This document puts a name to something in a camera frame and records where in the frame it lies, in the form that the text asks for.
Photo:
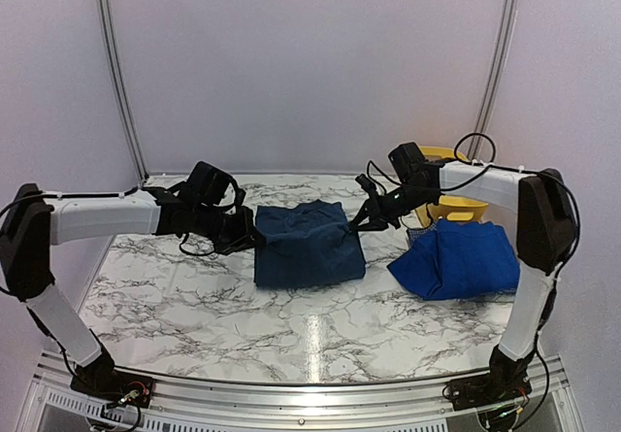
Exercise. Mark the right aluminium wall profile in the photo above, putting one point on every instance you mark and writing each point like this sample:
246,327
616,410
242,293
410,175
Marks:
500,54

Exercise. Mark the yellow plastic basket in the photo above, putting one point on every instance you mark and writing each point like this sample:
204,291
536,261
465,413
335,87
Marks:
452,208

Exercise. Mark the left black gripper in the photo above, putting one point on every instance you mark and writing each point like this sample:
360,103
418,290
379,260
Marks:
242,241

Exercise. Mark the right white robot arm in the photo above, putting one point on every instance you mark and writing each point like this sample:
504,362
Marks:
547,233

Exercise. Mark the aluminium wall profile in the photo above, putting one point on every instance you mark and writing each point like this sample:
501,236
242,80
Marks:
119,88
500,54

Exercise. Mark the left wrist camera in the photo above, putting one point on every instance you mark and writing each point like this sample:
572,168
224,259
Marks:
207,185

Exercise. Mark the blue pleated skirt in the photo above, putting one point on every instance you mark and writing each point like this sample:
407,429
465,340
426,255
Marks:
458,261

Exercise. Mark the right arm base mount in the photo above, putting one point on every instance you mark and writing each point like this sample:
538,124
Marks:
481,391

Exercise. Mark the aluminium table front rail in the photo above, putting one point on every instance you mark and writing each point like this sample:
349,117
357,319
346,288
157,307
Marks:
185,404

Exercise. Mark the grey-blue garment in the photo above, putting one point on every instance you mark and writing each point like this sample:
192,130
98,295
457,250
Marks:
306,246

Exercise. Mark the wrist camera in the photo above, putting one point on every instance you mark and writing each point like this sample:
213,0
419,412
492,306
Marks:
405,159
207,185

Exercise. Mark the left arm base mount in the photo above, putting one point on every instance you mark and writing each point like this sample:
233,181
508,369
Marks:
122,390

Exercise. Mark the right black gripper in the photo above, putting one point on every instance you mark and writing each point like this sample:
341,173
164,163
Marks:
376,212

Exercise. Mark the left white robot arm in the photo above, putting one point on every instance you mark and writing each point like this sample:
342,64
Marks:
38,222

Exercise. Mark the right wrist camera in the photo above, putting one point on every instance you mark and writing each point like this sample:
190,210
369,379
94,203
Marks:
405,159

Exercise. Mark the blue checked folded shirt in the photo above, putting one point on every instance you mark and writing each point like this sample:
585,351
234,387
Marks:
416,233

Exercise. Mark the left aluminium wall profile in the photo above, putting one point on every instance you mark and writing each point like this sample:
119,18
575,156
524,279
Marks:
119,88

